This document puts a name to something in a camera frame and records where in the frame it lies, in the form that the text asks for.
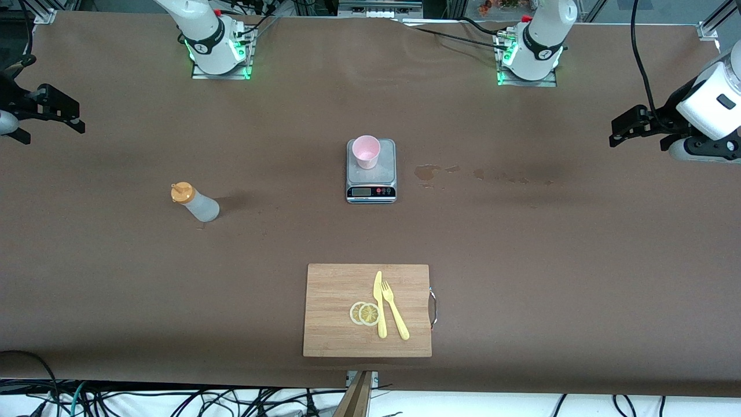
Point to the lemon slice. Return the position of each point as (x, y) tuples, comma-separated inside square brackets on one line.
[(369, 314), (353, 313)]

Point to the silver digital kitchen scale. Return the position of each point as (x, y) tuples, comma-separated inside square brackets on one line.
[(385, 174)]

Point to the yellow plastic knife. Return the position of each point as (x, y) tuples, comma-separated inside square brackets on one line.
[(377, 289)]

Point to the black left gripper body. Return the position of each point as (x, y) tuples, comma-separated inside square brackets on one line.
[(661, 120)]

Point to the small metal bracket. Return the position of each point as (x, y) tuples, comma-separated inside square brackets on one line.
[(375, 379)]

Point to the pink plastic cup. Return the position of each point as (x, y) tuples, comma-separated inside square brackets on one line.
[(366, 152)]

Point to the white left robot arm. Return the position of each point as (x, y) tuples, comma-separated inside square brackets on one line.
[(712, 98)]

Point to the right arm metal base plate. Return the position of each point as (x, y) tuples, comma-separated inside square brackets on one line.
[(220, 76)]

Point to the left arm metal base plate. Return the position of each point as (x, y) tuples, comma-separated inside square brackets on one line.
[(527, 83)]

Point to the aluminium frame profile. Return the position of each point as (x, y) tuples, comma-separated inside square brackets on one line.
[(45, 13), (721, 20)]

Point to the wooden cutting board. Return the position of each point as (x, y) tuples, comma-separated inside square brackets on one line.
[(336, 313)]

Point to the wooden beam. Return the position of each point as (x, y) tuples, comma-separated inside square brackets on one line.
[(356, 399)]

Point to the yellow plastic fork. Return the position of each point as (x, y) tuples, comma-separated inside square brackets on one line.
[(396, 315)]

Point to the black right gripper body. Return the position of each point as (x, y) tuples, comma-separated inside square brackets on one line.
[(13, 95)]

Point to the clear sauce bottle orange cap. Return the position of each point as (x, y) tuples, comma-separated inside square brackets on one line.
[(202, 208)]

